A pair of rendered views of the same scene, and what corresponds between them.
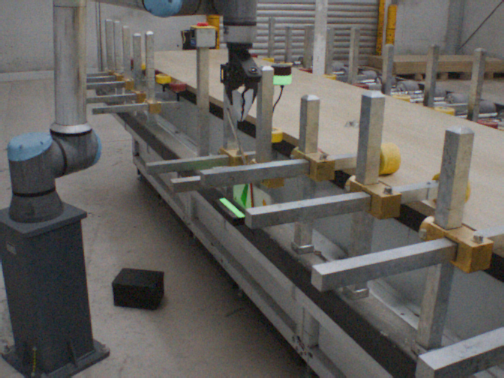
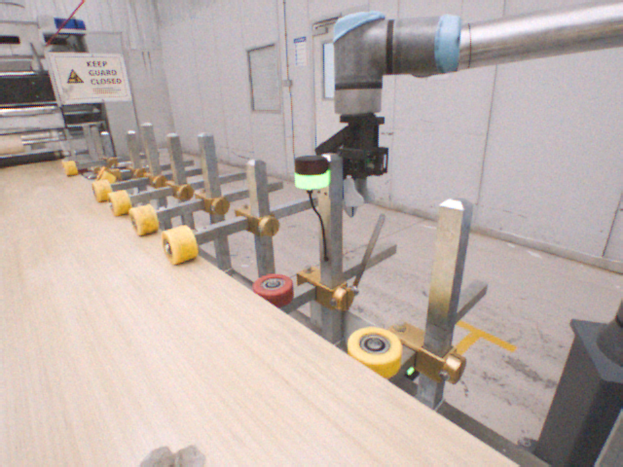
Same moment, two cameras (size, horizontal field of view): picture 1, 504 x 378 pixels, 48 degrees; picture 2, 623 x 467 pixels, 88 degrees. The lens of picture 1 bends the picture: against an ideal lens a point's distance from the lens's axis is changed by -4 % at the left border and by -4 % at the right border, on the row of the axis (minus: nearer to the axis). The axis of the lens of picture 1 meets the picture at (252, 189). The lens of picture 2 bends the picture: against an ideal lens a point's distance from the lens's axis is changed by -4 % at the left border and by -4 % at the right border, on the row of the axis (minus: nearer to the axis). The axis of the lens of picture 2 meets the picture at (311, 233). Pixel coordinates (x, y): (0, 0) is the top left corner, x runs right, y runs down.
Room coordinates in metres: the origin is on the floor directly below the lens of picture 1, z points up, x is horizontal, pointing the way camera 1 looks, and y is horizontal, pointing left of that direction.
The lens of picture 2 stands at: (2.20, -0.26, 1.25)
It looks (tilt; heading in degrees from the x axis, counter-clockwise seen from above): 22 degrees down; 163
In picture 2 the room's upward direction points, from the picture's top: 2 degrees counter-clockwise
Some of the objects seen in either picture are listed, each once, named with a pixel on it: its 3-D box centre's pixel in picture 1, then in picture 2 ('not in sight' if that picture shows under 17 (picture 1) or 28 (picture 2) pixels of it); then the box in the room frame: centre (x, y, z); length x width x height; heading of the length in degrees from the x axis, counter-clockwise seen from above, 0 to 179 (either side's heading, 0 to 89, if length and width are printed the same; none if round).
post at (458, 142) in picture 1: (442, 256); (184, 200); (0.93, -0.34, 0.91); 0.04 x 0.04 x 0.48; 25
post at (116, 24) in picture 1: (118, 61); not in sight; (3.42, 0.81, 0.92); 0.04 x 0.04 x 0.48; 25
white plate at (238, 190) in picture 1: (250, 198); (348, 328); (1.62, 0.00, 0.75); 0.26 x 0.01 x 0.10; 25
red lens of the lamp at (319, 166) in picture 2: (280, 70); (311, 164); (1.63, -0.07, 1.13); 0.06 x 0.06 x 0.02
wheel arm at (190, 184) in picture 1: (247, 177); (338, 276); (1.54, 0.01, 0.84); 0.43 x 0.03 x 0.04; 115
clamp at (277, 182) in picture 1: (267, 172); (323, 289); (1.59, -0.04, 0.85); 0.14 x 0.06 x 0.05; 25
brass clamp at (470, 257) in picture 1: (454, 242); (179, 190); (0.90, -0.35, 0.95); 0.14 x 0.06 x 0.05; 25
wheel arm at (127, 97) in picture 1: (126, 97); not in sight; (2.90, 0.65, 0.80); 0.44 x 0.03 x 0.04; 115
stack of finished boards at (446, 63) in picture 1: (440, 63); not in sight; (9.64, -3.11, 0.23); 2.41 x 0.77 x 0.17; 113
